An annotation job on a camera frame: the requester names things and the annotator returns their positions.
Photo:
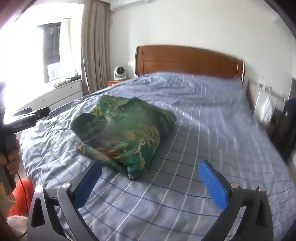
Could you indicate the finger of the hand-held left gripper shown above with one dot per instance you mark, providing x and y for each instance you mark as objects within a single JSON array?
[{"x": 34, "y": 114}]

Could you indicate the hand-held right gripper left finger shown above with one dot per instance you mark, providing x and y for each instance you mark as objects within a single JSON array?
[{"x": 89, "y": 183}]

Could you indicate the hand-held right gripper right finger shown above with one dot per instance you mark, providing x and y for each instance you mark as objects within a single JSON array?
[{"x": 212, "y": 185}]

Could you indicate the green printed garment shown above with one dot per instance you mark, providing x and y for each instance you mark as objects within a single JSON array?
[{"x": 129, "y": 129}]

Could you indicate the person's left hand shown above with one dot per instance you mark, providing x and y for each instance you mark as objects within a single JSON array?
[{"x": 14, "y": 160}]

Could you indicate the white drawer cabinet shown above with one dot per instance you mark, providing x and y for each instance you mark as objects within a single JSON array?
[{"x": 67, "y": 91}]

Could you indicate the patterned cloth on cabinet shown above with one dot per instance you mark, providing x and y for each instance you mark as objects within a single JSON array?
[{"x": 62, "y": 83}]

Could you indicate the bed with blue plaid sheet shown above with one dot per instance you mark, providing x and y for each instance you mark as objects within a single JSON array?
[{"x": 185, "y": 129}]

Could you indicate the orange plush slipper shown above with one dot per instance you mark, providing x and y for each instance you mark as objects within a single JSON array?
[{"x": 15, "y": 206}]

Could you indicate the window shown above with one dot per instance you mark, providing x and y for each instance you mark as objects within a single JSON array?
[{"x": 52, "y": 46}]

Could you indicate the wooden nightstand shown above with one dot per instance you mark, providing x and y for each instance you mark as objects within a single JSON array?
[{"x": 113, "y": 83}]

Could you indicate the black bag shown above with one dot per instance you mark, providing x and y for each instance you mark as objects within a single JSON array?
[{"x": 283, "y": 129}]

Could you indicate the beige curtain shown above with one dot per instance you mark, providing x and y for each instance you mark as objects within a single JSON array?
[{"x": 96, "y": 46}]

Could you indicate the metal rack with white cloth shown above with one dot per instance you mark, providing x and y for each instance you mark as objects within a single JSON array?
[{"x": 263, "y": 106}]

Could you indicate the white desk fan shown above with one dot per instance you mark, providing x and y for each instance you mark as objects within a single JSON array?
[{"x": 119, "y": 72}]

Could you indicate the wooden headboard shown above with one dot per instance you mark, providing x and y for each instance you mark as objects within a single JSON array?
[{"x": 185, "y": 60}]

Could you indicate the white air conditioner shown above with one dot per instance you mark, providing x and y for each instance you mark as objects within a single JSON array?
[{"x": 131, "y": 4}]

